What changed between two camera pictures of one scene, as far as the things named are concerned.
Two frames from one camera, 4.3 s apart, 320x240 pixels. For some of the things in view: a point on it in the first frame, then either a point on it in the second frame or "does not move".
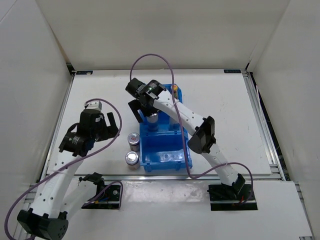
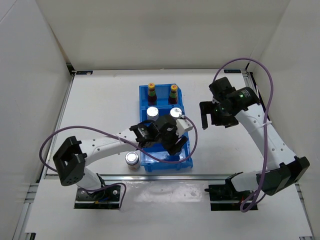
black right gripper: (135, 105) -> (207, 108)
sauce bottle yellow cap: (175, 91) does not move
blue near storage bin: (164, 150) does not move
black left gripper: (110, 131) -> (172, 148)
